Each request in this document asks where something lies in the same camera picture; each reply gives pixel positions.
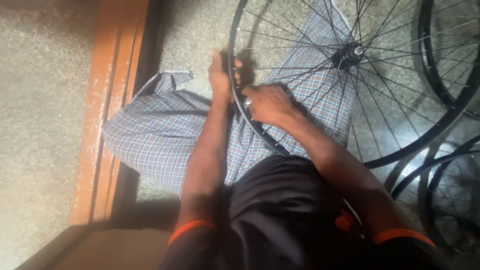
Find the black shirt with orange trim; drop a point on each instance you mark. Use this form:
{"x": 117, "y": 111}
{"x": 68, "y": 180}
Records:
{"x": 277, "y": 210}

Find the person's left hand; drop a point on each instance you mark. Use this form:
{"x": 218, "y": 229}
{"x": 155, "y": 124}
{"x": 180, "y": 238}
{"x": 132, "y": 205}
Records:
{"x": 219, "y": 80}

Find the person's right fingers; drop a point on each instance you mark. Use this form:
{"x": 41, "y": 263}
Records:
{"x": 255, "y": 103}

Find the person's right hand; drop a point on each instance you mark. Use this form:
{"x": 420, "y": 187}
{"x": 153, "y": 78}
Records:
{"x": 273, "y": 107}

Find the orange wooden door frame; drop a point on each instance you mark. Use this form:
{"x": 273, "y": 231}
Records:
{"x": 108, "y": 93}

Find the checked blue cloth wrap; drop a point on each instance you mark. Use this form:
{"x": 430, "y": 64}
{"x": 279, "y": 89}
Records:
{"x": 157, "y": 131}

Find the black spoked bicycle wheel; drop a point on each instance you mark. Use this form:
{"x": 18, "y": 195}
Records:
{"x": 350, "y": 54}
{"x": 431, "y": 210}
{"x": 416, "y": 171}
{"x": 424, "y": 37}

